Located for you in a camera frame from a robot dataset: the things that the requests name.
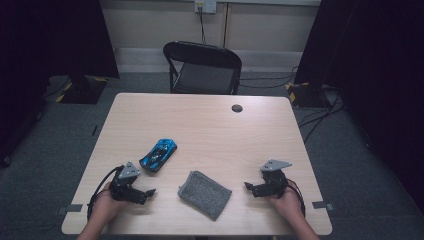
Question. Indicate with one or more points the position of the black folding chair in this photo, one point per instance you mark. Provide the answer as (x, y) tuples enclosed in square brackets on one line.
[(203, 78)]

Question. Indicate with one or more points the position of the grey tape mark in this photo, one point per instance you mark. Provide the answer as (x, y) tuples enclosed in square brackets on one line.
[(320, 205), (71, 208)]

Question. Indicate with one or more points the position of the black yellow-striped stand base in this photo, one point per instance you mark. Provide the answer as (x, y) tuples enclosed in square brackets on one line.
[(306, 96), (83, 93)]

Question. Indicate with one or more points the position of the black table grommet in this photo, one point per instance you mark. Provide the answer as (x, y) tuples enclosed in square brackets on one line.
[(237, 108)]

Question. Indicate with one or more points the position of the person's right hand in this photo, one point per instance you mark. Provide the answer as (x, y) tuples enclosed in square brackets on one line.
[(291, 205)]

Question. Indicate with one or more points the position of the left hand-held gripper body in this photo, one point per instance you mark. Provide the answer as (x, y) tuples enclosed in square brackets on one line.
[(125, 190)]

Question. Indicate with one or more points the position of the grey terry cloth pouch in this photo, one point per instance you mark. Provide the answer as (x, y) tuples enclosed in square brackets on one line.
[(205, 195)]

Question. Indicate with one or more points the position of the person's left hand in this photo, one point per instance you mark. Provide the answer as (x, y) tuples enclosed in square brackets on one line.
[(106, 208)]

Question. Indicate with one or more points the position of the white wall socket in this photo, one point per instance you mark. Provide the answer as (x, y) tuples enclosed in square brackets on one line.
[(210, 6)]

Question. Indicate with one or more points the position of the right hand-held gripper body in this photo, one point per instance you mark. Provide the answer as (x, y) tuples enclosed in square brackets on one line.
[(276, 183)]

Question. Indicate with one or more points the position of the blue toy car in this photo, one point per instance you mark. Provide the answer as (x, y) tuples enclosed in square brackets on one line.
[(158, 155)]

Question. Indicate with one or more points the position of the black curtain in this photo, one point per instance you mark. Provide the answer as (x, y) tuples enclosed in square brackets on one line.
[(383, 66), (50, 33)]

